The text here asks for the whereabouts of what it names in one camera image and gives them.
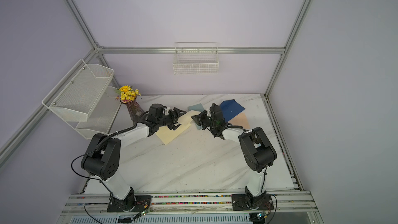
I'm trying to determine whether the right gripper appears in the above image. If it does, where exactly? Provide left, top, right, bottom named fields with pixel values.
left=192, top=110, right=217, bottom=130

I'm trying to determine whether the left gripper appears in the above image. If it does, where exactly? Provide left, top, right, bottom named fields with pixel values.
left=158, top=107, right=186, bottom=131

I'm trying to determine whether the teal envelope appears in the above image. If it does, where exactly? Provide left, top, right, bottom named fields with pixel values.
left=188, top=103, right=205, bottom=130

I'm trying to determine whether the cream envelope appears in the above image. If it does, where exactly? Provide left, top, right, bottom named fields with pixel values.
left=155, top=123, right=192, bottom=145

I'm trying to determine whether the cream paper sheet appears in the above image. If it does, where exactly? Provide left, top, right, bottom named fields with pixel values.
left=178, top=111, right=201, bottom=125

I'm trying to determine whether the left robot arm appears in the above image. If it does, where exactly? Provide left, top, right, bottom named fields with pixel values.
left=80, top=104, right=187, bottom=208

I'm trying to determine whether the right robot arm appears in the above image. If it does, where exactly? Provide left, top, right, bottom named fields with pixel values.
left=191, top=104, right=277, bottom=211

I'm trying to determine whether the dark blue envelope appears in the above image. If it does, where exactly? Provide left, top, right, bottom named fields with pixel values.
left=220, top=100, right=245, bottom=122

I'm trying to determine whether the dark glass vase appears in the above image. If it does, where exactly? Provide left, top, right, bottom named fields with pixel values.
left=125, top=100, right=144, bottom=123

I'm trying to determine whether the peach paper sheet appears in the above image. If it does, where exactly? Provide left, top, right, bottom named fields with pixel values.
left=229, top=112, right=251, bottom=130

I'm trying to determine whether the yellow flower bouquet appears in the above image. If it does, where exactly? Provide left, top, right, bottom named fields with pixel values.
left=116, top=86, right=141, bottom=104

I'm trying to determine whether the white mesh two-tier shelf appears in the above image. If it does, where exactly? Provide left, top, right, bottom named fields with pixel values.
left=42, top=60, right=121, bottom=140

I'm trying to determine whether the white wire wall basket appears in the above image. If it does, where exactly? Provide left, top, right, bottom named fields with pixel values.
left=173, top=42, right=219, bottom=75

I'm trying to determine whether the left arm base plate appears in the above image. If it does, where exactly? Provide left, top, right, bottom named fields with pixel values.
left=107, top=195, right=152, bottom=213

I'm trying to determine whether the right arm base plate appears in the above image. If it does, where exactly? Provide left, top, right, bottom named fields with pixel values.
left=231, top=194, right=274, bottom=211

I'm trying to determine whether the aluminium front rail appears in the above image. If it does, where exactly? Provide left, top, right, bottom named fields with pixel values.
left=57, top=190, right=324, bottom=224

